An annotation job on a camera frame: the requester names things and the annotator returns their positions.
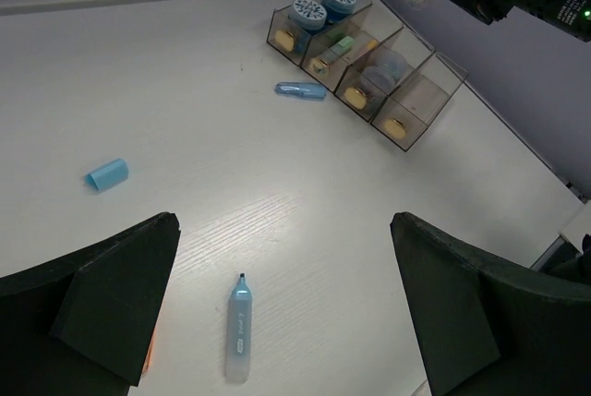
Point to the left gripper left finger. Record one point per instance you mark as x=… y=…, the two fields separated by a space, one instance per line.
x=82 y=324

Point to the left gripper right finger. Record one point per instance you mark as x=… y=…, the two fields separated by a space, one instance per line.
x=487 y=326

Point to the orange capped highlighter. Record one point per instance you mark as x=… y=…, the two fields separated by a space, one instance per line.
x=148 y=358

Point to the blue ink jar back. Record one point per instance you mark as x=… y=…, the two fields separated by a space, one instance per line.
x=337 y=10

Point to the blue ink jar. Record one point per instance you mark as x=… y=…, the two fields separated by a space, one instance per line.
x=337 y=10
x=309 y=15

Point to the green highlighter pen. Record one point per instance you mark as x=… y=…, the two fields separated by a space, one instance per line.
x=338 y=50

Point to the blue highlighter pen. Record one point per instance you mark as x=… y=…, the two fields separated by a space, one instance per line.
x=238 y=334

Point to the blue capped highlighter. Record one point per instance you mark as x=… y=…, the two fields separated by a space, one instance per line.
x=301 y=90

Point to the clear jar blue pins back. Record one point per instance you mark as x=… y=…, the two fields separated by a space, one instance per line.
x=393 y=63

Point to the blue ink jar front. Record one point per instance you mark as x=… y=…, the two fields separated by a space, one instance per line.
x=309 y=15

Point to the clear tiered organizer tray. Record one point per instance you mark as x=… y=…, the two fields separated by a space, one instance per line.
x=370 y=61

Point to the light blue marker cap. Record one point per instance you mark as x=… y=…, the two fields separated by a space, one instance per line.
x=107 y=176

